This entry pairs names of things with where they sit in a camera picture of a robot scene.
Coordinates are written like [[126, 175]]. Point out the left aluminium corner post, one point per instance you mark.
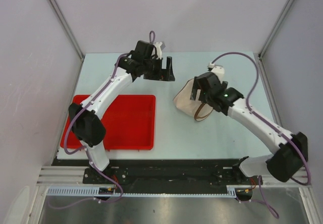
[[66, 28]]

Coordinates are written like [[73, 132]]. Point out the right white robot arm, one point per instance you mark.
[[288, 151]]

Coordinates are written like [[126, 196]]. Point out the aluminium corner post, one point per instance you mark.
[[276, 27], [66, 28]]

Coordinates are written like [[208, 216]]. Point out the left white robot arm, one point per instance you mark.
[[85, 118]]

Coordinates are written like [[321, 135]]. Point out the red plastic tray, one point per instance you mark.
[[130, 123]]

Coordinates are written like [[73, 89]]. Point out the white slotted cable duct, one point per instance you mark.
[[79, 191]]

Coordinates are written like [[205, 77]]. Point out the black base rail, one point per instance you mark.
[[125, 172]]

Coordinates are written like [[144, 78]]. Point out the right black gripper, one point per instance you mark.
[[197, 85]]

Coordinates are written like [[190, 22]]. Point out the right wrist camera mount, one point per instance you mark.
[[218, 70]]

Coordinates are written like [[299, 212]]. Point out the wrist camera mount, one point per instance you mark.
[[159, 46], [218, 70]]

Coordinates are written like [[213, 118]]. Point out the beige mesh laundry bag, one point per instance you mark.
[[193, 108]]

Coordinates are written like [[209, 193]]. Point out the right aluminium corner post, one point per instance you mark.
[[276, 27]]

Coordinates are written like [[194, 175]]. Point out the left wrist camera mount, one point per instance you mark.
[[159, 46]]

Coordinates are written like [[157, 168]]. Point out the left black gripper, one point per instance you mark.
[[164, 74]]

